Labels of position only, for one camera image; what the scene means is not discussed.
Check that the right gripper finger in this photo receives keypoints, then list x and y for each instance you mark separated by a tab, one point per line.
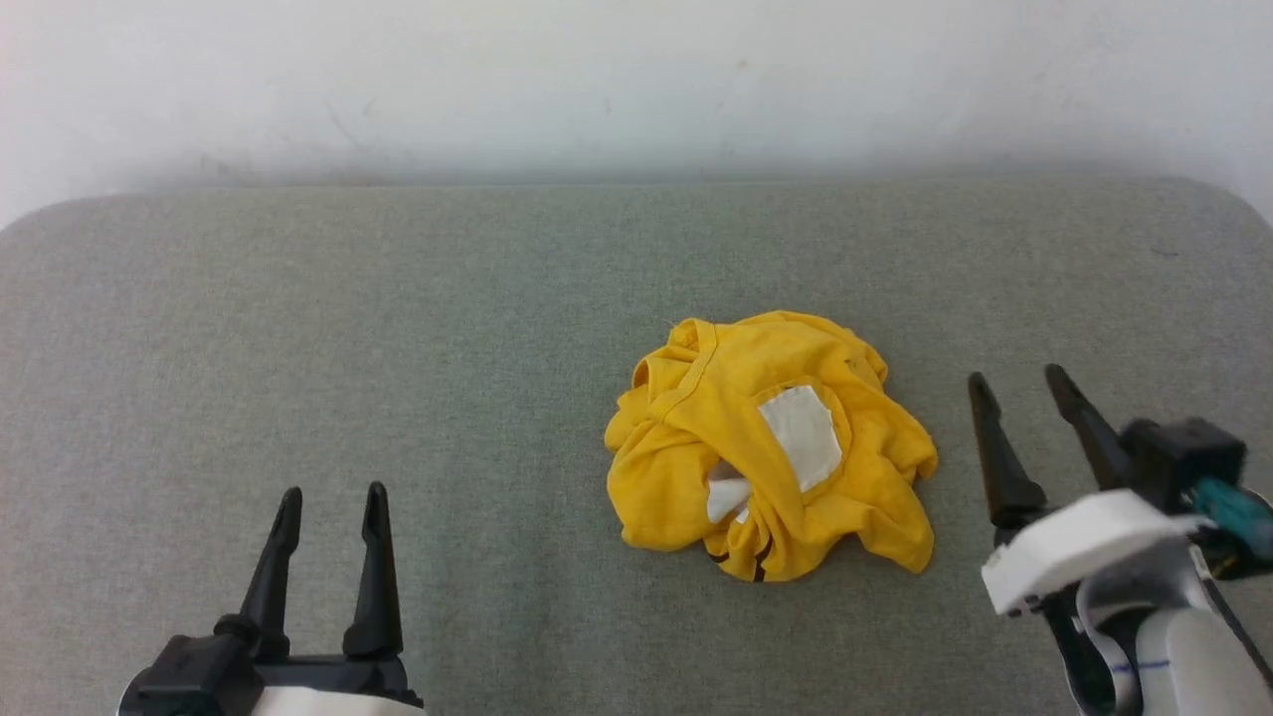
1094	433
1004	467

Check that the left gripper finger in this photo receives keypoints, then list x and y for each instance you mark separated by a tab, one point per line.
278	567
377	577

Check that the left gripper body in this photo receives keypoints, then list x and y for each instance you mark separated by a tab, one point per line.
209	681

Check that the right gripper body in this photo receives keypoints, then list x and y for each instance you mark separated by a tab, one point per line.
1084	542

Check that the yellow printed t-shirt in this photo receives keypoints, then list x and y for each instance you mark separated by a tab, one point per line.
716	398

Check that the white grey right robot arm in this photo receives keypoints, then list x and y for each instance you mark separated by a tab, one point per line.
1203	666

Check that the grey fabric sofa cushion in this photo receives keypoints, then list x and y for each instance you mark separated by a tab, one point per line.
398	348

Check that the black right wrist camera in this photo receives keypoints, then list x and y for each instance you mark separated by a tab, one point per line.
1179	457

